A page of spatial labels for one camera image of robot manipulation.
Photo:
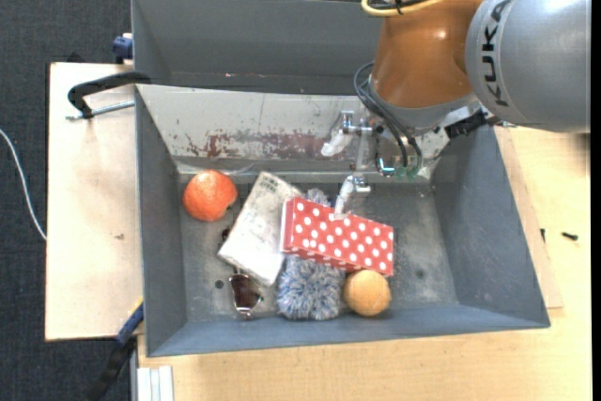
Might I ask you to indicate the grey metal bin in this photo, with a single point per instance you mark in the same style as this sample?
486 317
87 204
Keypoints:
436 239

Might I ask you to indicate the brown-lens sunglasses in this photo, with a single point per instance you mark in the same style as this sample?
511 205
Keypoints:
245 294

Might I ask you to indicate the black cylinder on white bracket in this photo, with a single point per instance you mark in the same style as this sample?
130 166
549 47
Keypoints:
466 125

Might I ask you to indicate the pale wood board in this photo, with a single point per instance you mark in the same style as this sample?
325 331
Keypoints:
89 202

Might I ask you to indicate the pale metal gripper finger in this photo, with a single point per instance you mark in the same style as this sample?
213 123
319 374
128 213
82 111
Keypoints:
358 184
355 124

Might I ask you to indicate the blue and white fluffy cloth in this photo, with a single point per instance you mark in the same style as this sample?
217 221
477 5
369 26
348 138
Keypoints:
307 293

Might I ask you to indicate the orange fruit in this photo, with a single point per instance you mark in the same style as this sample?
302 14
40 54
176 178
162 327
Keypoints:
209 196

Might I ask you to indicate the white printed packet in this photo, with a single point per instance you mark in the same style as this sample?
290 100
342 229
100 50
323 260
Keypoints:
256 235

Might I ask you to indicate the yellow tennis ball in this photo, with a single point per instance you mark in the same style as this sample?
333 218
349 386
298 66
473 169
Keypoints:
367 293

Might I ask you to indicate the red white-dotted box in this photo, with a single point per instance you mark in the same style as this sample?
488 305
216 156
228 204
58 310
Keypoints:
338 237

